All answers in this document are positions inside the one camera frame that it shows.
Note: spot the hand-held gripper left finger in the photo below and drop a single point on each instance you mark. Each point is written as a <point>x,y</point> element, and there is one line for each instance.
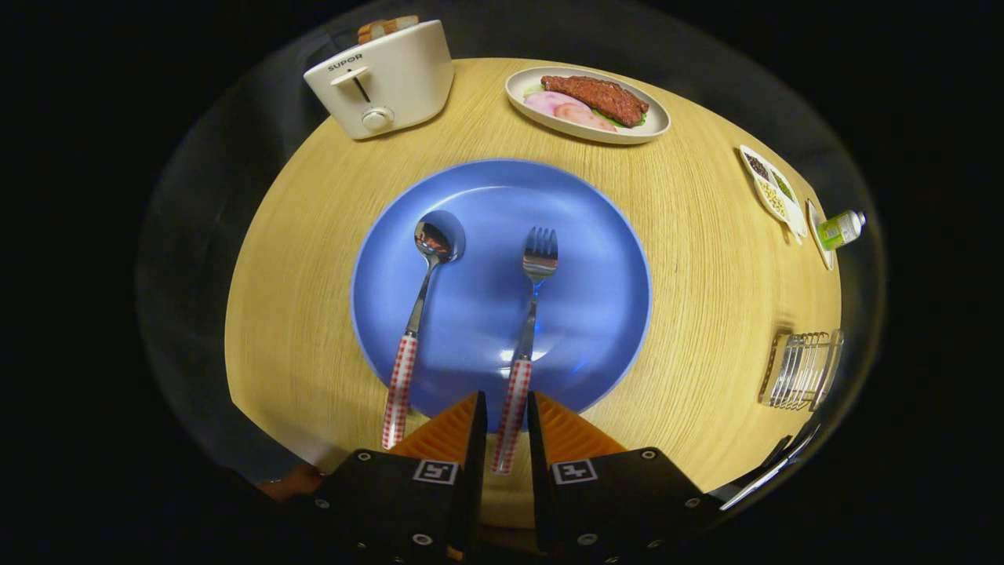
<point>476,455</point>

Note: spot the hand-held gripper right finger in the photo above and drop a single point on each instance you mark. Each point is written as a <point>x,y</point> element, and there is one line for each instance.
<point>537,455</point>

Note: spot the blue round plate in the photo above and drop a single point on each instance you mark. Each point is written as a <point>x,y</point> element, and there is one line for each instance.
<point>604,275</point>

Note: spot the white oval plate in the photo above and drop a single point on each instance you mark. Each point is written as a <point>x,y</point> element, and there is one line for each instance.
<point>533,118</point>

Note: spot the red ham slice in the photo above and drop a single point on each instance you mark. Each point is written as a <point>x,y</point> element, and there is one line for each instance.
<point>584,118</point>

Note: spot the small white dish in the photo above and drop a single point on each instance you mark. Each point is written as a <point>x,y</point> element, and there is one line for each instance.
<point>816,247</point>

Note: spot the pile of yellow soybeans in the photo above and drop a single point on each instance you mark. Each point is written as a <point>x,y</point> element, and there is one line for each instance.
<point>773,199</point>

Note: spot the green lettuce leaf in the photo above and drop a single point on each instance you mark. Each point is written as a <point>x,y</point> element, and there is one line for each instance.
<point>637,121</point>

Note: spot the white divided dish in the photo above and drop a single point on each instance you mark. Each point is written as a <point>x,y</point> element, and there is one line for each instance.
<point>792,216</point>

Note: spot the pink ham slice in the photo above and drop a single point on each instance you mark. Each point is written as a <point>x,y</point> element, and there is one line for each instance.
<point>549,102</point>

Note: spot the pile of red beans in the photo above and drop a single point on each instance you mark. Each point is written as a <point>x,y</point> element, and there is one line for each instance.
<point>757,165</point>

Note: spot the brown meat steak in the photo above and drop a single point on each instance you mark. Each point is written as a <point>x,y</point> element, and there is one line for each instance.
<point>596,96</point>

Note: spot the pile of green beans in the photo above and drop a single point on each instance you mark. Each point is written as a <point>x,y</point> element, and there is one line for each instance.
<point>782,185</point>

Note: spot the green and white bottle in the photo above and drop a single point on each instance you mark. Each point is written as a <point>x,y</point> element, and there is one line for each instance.
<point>839,229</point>

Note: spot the white toaster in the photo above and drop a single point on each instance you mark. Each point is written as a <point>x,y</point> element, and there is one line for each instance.
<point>392,86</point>

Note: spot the toasted bread slices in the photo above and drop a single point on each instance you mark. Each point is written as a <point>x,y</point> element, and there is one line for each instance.
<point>384,27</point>

